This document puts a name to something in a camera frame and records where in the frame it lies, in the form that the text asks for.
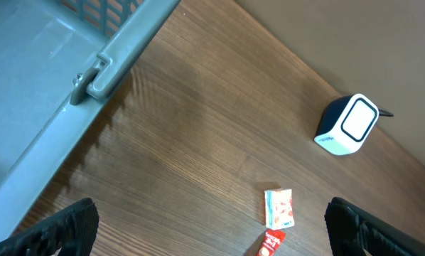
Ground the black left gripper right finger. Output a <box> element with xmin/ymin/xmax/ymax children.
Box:
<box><xmin>325</xmin><ymin>197</ymin><xmax>425</xmax><ymax>256</ymax></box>

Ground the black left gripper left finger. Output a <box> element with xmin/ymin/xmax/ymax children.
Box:
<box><xmin>0</xmin><ymin>198</ymin><xmax>99</xmax><ymax>256</ymax></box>

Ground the red small box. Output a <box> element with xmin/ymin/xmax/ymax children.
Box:
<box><xmin>264</xmin><ymin>188</ymin><xmax>295</xmax><ymax>230</ymax></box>

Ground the red drink mix sachet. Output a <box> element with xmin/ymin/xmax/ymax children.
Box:
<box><xmin>257</xmin><ymin>229</ymin><xmax>286</xmax><ymax>256</ymax></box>

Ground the white barcode scanner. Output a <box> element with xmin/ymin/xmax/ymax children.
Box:
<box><xmin>313</xmin><ymin>94</ymin><xmax>380</xmax><ymax>156</ymax></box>

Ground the grey plastic mesh basket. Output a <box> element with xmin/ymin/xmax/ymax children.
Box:
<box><xmin>0</xmin><ymin>0</ymin><xmax>178</xmax><ymax>242</ymax></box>

